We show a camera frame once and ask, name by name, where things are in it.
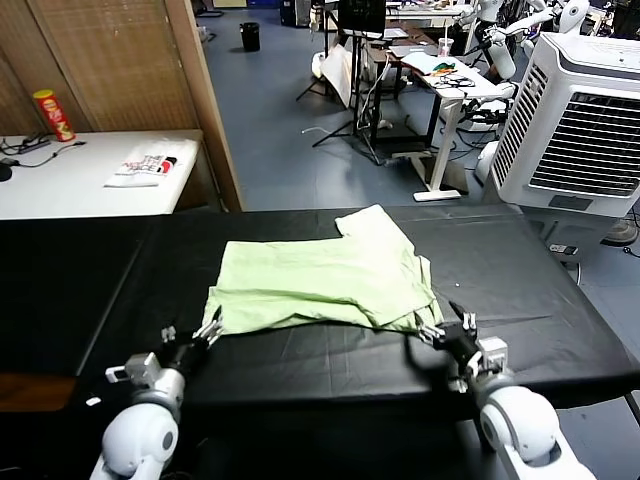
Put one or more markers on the white rounded robot base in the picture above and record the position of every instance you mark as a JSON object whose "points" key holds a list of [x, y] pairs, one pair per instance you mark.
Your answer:
{"points": [[486, 162]]}

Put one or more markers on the white floor power strip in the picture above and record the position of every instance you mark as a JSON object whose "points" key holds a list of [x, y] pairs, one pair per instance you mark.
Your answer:
{"points": [[562, 248]]}

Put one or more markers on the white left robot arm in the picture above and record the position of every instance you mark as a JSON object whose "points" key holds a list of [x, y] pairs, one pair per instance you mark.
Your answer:
{"points": [[142, 435]]}

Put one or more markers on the white standing desk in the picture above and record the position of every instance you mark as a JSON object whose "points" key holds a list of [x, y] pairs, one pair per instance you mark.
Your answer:
{"points": [[450, 95]]}

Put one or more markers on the white side table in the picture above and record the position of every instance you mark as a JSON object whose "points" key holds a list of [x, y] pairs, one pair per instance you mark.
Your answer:
{"points": [[60, 185]]}

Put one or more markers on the gray wrist camera box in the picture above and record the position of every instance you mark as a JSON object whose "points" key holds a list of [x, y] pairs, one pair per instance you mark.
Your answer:
{"points": [[492, 352], [135, 369]]}

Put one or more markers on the gray right wrist camera box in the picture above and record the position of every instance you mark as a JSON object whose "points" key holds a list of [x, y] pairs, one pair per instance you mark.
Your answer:
{"points": [[492, 352]]}

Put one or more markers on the light green t-shirt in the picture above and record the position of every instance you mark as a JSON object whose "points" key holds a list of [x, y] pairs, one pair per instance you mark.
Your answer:
{"points": [[310, 280]]}

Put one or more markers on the red chips can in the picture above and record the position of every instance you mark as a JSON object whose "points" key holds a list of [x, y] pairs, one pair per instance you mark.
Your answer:
{"points": [[54, 116]]}

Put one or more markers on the black power strip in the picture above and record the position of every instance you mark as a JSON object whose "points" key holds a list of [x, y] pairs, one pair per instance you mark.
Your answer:
{"points": [[35, 142]]}

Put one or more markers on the black tablecloth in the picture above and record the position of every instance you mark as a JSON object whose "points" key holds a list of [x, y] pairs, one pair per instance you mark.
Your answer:
{"points": [[350, 365]]}

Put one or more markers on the plastic cup with straw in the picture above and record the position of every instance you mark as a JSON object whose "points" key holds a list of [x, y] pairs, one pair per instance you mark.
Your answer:
{"points": [[445, 46]]}

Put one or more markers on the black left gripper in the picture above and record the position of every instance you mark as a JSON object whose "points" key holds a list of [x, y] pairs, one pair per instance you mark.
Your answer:
{"points": [[185, 355]]}

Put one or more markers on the round gray stand base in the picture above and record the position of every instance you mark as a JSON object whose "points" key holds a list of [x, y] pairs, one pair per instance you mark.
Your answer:
{"points": [[620, 232]]}

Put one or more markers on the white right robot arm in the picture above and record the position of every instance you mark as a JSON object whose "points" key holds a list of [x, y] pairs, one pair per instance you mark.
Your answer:
{"points": [[520, 425]]}

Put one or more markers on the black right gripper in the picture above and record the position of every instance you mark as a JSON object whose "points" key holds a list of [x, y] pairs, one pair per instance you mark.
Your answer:
{"points": [[457, 342]]}

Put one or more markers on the white humanoid robot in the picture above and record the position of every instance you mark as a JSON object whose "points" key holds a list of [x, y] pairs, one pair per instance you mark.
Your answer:
{"points": [[572, 15], [492, 40]]}

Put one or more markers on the black monitor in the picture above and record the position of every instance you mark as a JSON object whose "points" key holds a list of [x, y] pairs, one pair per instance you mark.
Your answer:
{"points": [[362, 15]]}

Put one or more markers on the black computer mouse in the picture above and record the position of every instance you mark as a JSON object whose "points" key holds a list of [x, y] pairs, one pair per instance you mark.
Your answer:
{"points": [[4, 172]]}

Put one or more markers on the black monitor stand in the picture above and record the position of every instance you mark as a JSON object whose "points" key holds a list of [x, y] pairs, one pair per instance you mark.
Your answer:
{"points": [[357, 90]]}

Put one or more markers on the black trash bin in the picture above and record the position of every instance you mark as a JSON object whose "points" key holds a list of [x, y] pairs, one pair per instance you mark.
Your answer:
{"points": [[250, 36]]}

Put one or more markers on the green orange cloth pile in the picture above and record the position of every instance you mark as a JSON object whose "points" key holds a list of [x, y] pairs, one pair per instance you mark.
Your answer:
{"points": [[445, 66]]}

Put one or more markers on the white air cooler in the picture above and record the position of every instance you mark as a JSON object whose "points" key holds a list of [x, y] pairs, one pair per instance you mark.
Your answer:
{"points": [[570, 130]]}

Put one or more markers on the wooden partition screen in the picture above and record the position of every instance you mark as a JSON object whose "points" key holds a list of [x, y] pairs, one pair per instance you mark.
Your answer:
{"points": [[125, 65]]}

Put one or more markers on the white leaning board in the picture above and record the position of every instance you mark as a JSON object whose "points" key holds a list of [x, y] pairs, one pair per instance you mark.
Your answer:
{"points": [[340, 70]]}

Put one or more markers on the gray left wrist camera box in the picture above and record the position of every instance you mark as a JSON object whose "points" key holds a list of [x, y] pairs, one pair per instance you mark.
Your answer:
{"points": [[135, 369]]}

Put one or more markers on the white folded printed shirt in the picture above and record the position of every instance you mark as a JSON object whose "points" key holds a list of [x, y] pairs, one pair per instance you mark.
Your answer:
{"points": [[145, 165]]}

